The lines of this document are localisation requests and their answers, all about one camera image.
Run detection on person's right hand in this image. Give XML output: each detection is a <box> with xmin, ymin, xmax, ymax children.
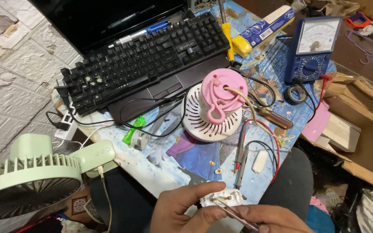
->
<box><xmin>234</xmin><ymin>205</ymin><xmax>314</xmax><ymax>233</ymax></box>

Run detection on person's left hand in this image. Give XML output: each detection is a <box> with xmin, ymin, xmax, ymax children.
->
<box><xmin>150</xmin><ymin>181</ymin><xmax>228</xmax><ymax>233</ymax></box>

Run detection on metal tweezers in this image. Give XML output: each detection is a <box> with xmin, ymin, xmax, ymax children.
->
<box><xmin>212</xmin><ymin>198</ymin><xmax>260</xmax><ymax>231</ymax></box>

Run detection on white plug housing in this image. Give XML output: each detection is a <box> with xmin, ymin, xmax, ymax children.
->
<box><xmin>199</xmin><ymin>189</ymin><xmax>243</xmax><ymax>208</ymax></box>

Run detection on blue cloth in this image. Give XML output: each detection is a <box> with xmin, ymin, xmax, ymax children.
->
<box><xmin>304</xmin><ymin>205</ymin><xmax>336</xmax><ymax>233</ymax></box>

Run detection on person's black trousers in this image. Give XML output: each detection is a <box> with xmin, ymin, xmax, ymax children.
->
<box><xmin>89</xmin><ymin>147</ymin><xmax>315</xmax><ymax>233</ymax></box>

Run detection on small white oval cover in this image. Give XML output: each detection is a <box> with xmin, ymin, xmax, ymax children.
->
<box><xmin>251</xmin><ymin>149</ymin><xmax>269</xmax><ymax>174</ymax></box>

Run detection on red probe lead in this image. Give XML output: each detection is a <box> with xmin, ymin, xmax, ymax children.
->
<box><xmin>244</xmin><ymin>74</ymin><xmax>333</xmax><ymax>185</ymax></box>

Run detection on black probe lead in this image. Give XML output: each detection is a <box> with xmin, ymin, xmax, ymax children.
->
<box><xmin>245</xmin><ymin>78</ymin><xmax>317</xmax><ymax>169</ymax></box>

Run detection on small white cylinder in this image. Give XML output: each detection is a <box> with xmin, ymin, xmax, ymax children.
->
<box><xmin>129</xmin><ymin>129</ymin><xmax>150</xmax><ymax>151</ymax></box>

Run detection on red multimeter probe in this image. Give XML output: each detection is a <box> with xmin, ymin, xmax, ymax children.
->
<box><xmin>233</xmin><ymin>124</ymin><xmax>247</xmax><ymax>175</ymax></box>

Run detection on green lighter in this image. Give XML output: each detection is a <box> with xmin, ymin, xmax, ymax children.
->
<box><xmin>122</xmin><ymin>115</ymin><xmax>147</xmax><ymax>146</ymax></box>

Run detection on pink plastic case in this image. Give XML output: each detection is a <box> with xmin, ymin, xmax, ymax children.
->
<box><xmin>301</xmin><ymin>100</ymin><xmax>331</xmax><ymax>143</ymax></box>

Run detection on pink and white round appliance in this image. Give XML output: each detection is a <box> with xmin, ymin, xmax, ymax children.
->
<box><xmin>181</xmin><ymin>68</ymin><xmax>249</xmax><ymax>143</ymax></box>

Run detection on white carton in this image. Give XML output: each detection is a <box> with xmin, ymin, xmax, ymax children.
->
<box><xmin>322</xmin><ymin>112</ymin><xmax>362</xmax><ymax>153</ymax></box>

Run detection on brown cardboard box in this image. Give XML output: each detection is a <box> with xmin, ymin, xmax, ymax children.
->
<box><xmin>299</xmin><ymin>72</ymin><xmax>373</xmax><ymax>195</ymax></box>

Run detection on black electrical tape roll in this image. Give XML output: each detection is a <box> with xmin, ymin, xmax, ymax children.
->
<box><xmin>283</xmin><ymin>84</ymin><xmax>308</xmax><ymax>106</ymax></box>

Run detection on white power strip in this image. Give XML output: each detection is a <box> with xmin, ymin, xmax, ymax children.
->
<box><xmin>54</xmin><ymin>103</ymin><xmax>79</xmax><ymax>140</ymax></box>

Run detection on black keyboard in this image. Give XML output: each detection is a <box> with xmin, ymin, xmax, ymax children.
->
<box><xmin>60</xmin><ymin>12</ymin><xmax>231</xmax><ymax>116</ymax></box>

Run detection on green desk fan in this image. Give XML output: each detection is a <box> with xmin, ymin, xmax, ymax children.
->
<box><xmin>0</xmin><ymin>133</ymin><xmax>116</xmax><ymax>222</ymax></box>

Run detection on black power plug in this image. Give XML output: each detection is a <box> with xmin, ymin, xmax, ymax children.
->
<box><xmin>54</xmin><ymin>79</ymin><xmax>72</xmax><ymax>106</ymax></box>

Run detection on blue and white pen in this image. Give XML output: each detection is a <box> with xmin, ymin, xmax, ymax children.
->
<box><xmin>108</xmin><ymin>20</ymin><xmax>171</xmax><ymax>49</ymax></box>

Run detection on blue analog multimeter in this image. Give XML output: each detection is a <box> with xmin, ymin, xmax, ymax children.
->
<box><xmin>284</xmin><ymin>16</ymin><xmax>343</xmax><ymax>85</ymax></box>

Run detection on yellow and blue packet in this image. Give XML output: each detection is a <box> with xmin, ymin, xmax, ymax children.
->
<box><xmin>231</xmin><ymin>5</ymin><xmax>296</xmax><ymax>58</ymax></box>

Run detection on purple clothes hanger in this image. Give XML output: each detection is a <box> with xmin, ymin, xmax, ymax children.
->
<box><xmin>345</xmin><ymin>29</ymin><xmax>373</xmax><ymax>65</ymax></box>

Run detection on black laptop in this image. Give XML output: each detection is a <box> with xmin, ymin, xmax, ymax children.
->
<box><xmin>30</xmin><ymin>0</ymin><xmax>232</xmax><ymax>124</ymax></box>

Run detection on orange and blue plastic clip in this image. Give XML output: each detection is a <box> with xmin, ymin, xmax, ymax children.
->
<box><xmin>344</xmin><ymin>12</ymin><xmax>372</xmax><ymax>29</ymax></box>

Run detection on white fan charging cable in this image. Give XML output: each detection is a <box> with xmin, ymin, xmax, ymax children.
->
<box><xmin>97</xmin><ymin>165</ymin><xmax>113</xmax><ymax>233</ymax></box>

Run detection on black power cable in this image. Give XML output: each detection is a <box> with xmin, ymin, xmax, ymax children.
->
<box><xmin>64</xmin><ymin>87</ymin><xmax>190</xmax><ymax>138</ymax></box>

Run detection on amber handled screwdriver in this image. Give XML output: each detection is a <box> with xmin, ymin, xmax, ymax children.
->
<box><xmin>243</xmin><ymin>103</ymin><xmax>294</xmax><ymax>130</ymax></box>

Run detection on beige appliance cord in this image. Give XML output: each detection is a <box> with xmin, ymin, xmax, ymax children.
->
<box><xmin>223</xmin><ymin>86</ymin><xmax>291</xmax><ymax>153</ymax></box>

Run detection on yellow handled screwdriver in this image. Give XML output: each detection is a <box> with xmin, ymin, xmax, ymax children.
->
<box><xmin>218</xmin><ymin>0</ymin><xmax>236</xmax><ymax>64</ymax></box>

